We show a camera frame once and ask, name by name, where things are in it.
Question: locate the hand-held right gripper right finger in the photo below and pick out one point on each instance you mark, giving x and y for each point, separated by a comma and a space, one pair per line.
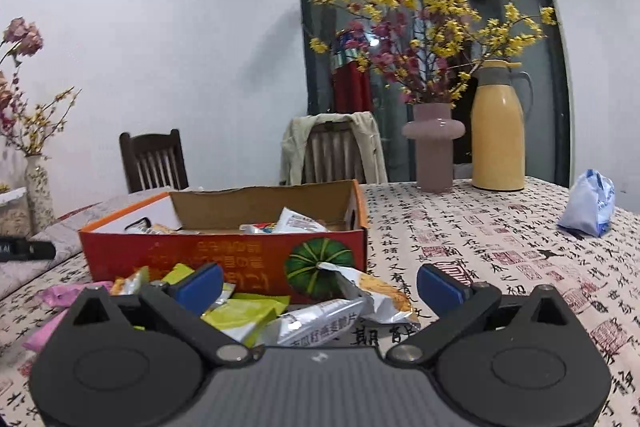
440, 289

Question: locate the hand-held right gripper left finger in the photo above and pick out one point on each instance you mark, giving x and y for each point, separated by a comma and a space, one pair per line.
197, 289

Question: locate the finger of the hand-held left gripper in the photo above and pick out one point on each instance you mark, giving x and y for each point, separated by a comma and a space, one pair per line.
35, 249

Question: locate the orange cardboard box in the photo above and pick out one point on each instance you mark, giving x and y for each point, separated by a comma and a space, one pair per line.
225, 262

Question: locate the pink snack packet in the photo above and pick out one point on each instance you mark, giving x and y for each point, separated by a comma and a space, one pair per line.
60, 296
40, 337

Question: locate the long green snack packet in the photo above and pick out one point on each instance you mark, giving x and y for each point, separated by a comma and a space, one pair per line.
245, 314

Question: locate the clear patterned storage box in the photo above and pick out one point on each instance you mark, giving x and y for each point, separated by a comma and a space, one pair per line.
12, 217

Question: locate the slim floral vase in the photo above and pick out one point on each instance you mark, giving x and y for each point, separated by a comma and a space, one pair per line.
40, 197

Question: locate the thin yellow flower twigs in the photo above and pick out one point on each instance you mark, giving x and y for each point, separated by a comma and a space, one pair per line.
42, 122

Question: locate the pink ringed vase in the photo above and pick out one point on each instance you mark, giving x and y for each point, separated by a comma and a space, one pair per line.
434, 157

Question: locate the dark wooden chair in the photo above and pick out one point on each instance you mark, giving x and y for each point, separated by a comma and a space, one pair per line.
150, 141

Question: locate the yellow thermos jug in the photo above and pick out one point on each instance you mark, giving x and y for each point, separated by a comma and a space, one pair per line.
497, 142

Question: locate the chair with beige jacket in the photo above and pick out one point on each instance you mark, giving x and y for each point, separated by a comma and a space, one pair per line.
292, 152

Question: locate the blue and white plastic bag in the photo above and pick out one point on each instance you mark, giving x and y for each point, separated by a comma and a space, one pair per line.
587, 207

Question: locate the wooden slatted chair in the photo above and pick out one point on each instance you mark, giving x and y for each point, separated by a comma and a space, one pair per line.
332, 154

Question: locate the dark framed glass door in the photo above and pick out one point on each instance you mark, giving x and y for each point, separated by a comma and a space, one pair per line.
542, 107

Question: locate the dried pink flowers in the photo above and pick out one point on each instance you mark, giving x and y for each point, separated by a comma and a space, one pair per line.
22, 34

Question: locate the yellow and red flower branches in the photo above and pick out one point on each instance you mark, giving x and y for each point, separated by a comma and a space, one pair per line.
425, 72

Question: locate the red hanging ornament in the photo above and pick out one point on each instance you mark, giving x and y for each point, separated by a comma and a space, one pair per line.
350, 87

